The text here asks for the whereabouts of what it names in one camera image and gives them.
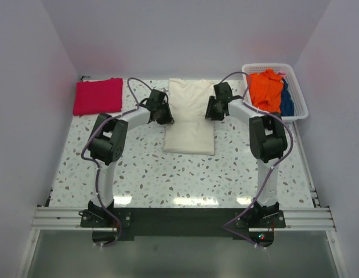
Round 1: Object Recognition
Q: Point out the cream white t-shirt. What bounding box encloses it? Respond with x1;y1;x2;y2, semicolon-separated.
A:
164;79;215;156

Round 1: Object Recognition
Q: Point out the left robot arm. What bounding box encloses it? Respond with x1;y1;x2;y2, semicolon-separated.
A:
79;89;175;228

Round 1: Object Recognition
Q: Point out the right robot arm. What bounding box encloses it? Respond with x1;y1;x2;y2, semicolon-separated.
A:
205;82;293;228

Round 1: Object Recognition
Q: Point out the orange t-shirt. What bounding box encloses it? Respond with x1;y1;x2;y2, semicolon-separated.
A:
248;68;284;113

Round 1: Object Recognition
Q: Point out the folded red t-shirt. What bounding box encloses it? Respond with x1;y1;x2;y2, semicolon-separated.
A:
72;78;124;116

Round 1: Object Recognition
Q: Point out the blue t-shirt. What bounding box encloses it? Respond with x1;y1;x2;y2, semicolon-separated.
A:
280;79;295;116

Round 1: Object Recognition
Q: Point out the pink garment in basket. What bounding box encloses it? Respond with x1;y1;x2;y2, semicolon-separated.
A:
278;71;287;78

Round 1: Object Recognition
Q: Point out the white plastic laundry basket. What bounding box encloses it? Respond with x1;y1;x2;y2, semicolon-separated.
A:
242;63;309;123

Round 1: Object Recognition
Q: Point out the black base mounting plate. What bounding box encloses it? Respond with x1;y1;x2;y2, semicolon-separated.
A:
79;208;286;243

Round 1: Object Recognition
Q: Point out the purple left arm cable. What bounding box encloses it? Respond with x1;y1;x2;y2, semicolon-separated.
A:
80;76;157;247

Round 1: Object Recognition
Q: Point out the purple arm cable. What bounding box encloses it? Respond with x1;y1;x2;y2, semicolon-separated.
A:
222;71;295;242
80;76;157;247

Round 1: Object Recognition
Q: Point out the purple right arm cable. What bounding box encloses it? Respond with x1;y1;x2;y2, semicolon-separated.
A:
222;71;295;242

